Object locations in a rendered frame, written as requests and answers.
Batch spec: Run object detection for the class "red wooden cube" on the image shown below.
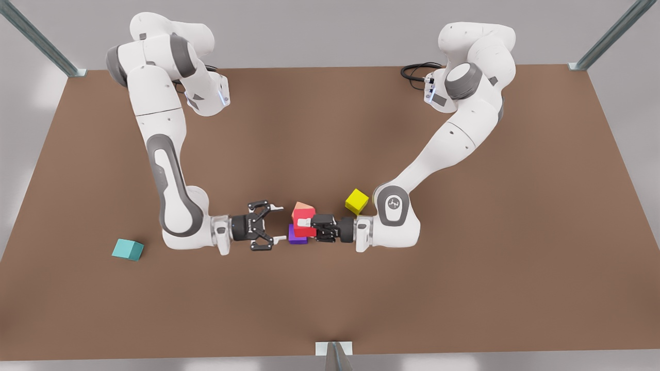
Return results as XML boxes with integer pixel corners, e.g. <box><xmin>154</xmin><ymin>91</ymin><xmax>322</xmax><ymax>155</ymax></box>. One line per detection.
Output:
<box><xmin>292</xmin><ymin>208</ymin><xmax>318</xmax><ymax>238</ymax></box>

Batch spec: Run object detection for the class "yellow wooden cube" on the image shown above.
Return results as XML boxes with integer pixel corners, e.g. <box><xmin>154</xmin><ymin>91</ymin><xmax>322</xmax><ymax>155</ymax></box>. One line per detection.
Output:
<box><xmin>344</xmin><ymin>189</ymin><xmax>370</xmax><ymax>215</ymax></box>

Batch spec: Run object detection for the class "teal wooden cube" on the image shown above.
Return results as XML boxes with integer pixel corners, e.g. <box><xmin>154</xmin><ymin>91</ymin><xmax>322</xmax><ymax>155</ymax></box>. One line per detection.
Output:
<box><xmin>111</xmin><ymin>238</ymin><xmax>145</xmax><ymax>262</ymax></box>

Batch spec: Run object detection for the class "silver frame post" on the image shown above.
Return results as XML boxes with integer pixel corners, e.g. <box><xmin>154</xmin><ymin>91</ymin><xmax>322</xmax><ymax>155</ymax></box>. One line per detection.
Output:
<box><xmin>0</xmin><ymin>0</ymin><xmax>88</xmax><ymax>78</ymax></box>
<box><xmin>315</xmin><ymin>341</ymin><xmax>354</xmax><ymax>371</ymax></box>
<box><xmin>568</xmin><ymin>0</ymin><xmax>658</xmax><ymax>71</ymax></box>

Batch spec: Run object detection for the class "black cable loop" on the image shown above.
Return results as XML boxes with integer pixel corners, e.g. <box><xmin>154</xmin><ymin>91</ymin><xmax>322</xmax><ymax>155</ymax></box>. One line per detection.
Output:
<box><xmin>401</xmin><ymin>62</ymin><xmax>445</xmax><ymax>92</ymax></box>

